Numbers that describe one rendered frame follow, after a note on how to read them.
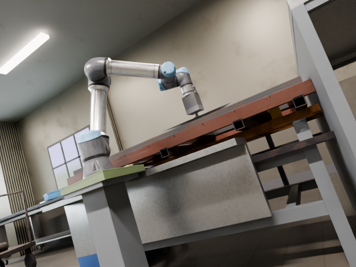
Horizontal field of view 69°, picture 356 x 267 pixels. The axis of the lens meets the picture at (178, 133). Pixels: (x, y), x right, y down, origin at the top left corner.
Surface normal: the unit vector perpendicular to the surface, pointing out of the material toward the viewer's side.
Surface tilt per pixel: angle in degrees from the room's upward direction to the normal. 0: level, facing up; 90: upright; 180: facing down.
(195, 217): 90
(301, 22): 90
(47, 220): 90
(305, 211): 90
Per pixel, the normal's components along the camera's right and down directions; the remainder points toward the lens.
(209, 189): -0.44, 0.00
